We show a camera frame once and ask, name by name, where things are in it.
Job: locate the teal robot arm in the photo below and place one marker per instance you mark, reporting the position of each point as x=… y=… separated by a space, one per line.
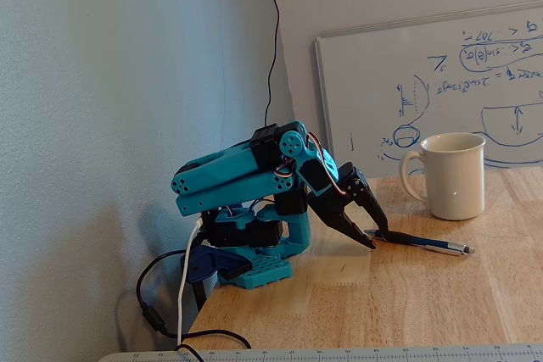
x=220 y=167

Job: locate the cream ceramic mug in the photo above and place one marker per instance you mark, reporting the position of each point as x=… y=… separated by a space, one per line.
x=456 y=179

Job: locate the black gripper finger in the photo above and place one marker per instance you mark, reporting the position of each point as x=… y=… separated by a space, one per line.
x=371 y=201
x=345 y=224

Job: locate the blue pen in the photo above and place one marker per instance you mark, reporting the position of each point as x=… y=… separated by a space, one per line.
x=424 y=242

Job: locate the blue and black clamp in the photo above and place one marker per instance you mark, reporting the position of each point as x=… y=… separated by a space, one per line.
x=208 y=264

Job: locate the whiteboard with blue writing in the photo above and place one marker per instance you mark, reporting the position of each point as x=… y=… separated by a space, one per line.
x=382 y=65

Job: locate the grey cutting mat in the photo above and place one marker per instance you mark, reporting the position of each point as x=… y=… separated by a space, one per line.
x=339 y=355

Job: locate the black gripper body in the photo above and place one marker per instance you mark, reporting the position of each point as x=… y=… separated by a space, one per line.
x=339 y=200

